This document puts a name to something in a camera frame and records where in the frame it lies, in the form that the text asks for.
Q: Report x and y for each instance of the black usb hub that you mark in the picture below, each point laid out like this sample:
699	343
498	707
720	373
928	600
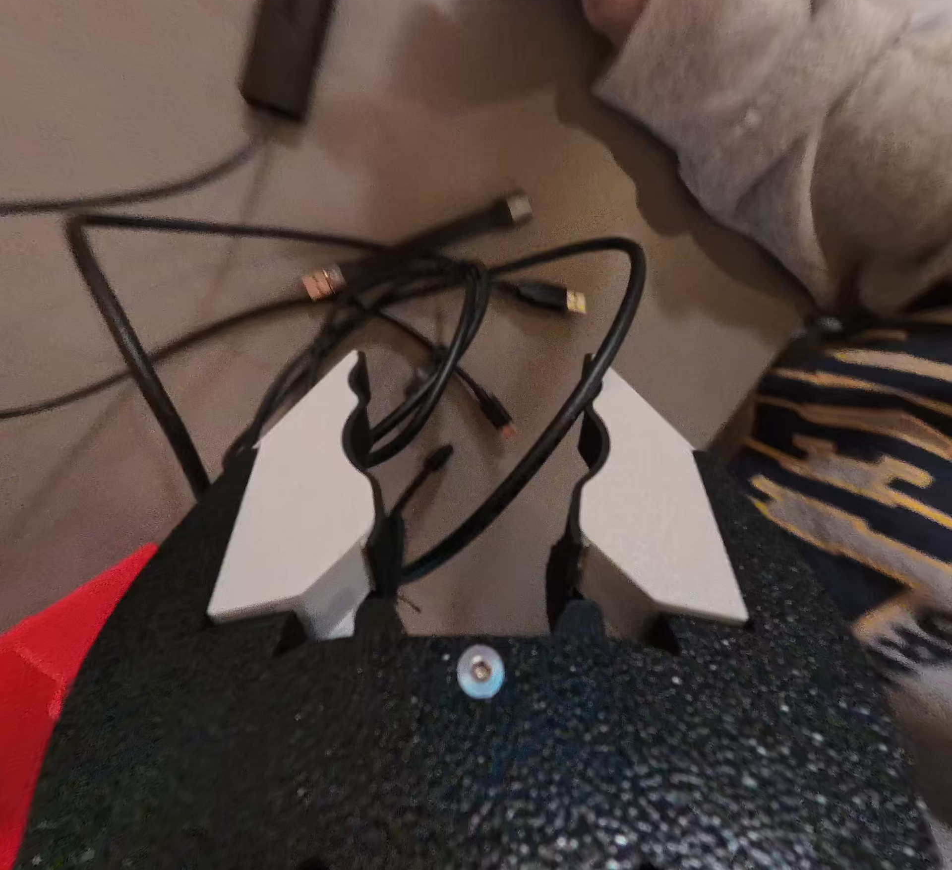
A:
297	14

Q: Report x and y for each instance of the red plastic tray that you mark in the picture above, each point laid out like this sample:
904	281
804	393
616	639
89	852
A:
37	699

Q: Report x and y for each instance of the person's patterned pants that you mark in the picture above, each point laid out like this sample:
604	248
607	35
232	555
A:
840	438

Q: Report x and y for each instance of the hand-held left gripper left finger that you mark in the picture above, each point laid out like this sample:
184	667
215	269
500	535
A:
290	513

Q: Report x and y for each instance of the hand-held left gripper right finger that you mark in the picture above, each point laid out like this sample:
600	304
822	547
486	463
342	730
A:
662	528

